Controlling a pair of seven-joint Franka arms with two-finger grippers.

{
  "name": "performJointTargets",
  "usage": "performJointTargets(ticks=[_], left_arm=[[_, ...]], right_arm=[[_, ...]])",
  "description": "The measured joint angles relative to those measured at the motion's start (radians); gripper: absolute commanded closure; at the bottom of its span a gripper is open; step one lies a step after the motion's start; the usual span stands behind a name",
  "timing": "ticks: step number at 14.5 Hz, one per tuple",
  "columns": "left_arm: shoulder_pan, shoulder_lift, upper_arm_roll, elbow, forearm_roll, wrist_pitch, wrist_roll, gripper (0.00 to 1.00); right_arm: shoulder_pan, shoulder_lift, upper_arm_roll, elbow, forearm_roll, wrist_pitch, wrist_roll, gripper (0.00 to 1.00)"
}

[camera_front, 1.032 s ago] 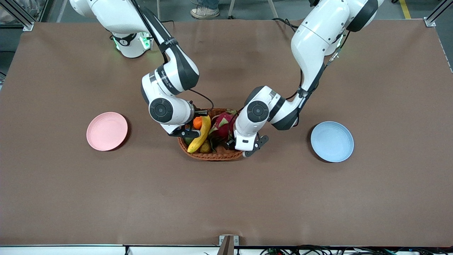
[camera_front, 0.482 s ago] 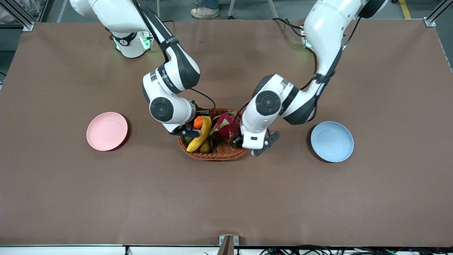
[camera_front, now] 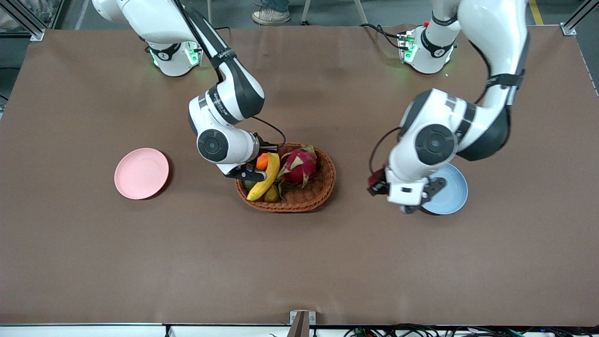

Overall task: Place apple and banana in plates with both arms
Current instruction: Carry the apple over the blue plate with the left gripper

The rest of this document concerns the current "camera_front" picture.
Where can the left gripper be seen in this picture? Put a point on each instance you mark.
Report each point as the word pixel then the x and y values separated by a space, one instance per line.
pixel 377 186

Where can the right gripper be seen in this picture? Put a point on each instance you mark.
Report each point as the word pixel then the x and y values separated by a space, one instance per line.
pixel 264 148

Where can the yellow banana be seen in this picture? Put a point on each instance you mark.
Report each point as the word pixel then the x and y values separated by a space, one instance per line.
pixel 270 173

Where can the red apple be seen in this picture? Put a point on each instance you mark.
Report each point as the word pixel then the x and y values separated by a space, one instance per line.
pixel 376 178

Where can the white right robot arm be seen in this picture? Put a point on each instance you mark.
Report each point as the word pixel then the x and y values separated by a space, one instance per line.
pixel 234 93

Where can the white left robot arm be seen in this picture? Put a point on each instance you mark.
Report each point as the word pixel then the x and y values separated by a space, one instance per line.
pixel 491 28

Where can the dark green oval fruit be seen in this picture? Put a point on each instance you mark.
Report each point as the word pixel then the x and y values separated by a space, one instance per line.
pixel 248 185

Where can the orange fruit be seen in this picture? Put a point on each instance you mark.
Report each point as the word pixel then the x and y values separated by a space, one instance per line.
pixel 262 162

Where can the olive green round fruit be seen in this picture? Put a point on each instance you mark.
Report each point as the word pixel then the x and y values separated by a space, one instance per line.
pixel 272 194

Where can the light blue round plate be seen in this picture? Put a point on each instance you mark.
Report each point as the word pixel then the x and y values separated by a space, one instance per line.
pixel 451 193

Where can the pink dragon fruit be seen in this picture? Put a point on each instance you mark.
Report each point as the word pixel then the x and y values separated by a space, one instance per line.
pixel 299 166

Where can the brown wicker basket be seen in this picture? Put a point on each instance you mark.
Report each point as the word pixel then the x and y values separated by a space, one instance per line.
pixel 318 192

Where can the pink round plate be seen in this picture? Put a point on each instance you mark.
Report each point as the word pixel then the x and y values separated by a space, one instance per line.
pixel 141 173

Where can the brown table cover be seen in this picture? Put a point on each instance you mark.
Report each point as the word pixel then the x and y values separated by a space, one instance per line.
pixel 140 262

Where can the beige sneaker shoe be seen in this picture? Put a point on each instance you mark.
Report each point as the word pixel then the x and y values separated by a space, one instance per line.
pixel 270 17

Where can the blue jeans leg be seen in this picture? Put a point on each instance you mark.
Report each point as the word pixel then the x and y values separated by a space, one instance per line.
pixel 276 4

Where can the white stool leg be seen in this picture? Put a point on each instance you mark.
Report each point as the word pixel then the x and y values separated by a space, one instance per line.
pixel 306 11
pixel 360 11

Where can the metal table edge bracket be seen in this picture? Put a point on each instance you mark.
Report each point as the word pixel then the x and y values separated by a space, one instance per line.
pixel 302 323

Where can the white table edge rail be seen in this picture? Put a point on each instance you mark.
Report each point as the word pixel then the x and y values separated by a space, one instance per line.
pixel 93 330

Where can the aluminium frame post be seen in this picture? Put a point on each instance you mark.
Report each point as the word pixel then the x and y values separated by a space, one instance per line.
pixel 23 18
pixel 578 18

